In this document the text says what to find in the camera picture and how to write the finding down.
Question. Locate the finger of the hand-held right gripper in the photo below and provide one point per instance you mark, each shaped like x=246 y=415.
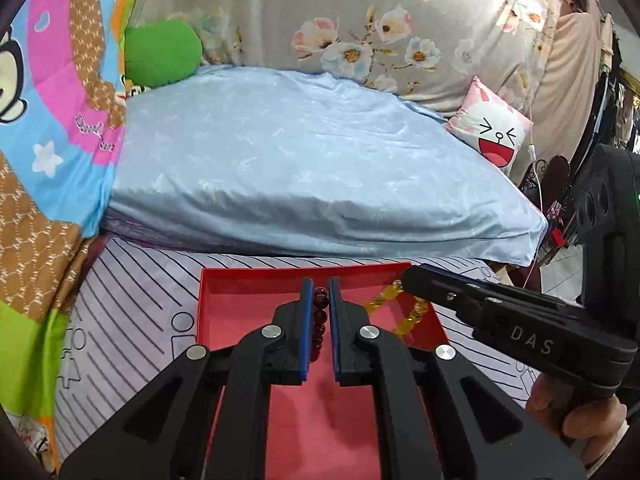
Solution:
x=430 y=287
x=500 y=287

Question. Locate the red box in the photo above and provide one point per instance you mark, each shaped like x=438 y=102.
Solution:
x=240 y=305

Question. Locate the green cushion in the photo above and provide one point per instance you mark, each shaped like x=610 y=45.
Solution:
x=160 y=50

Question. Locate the person's right hand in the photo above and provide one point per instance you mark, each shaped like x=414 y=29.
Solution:
x=590 y=420

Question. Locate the pink rabbit face cushion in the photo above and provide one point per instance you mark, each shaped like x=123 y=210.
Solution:
x=492 y=130

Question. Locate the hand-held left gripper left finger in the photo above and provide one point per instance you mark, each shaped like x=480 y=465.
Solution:
x=305 y=330

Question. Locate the light blue folded quilt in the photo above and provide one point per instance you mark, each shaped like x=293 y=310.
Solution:
x=300 y=160

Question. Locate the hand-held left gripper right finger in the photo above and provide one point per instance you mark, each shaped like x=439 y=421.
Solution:
x=336 y=330

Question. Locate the colourful cartoon monkey blanket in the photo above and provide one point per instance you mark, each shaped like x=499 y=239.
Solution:
x=55 y=110

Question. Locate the beige cloth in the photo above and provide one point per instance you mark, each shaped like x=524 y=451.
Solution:
x=570 y=70

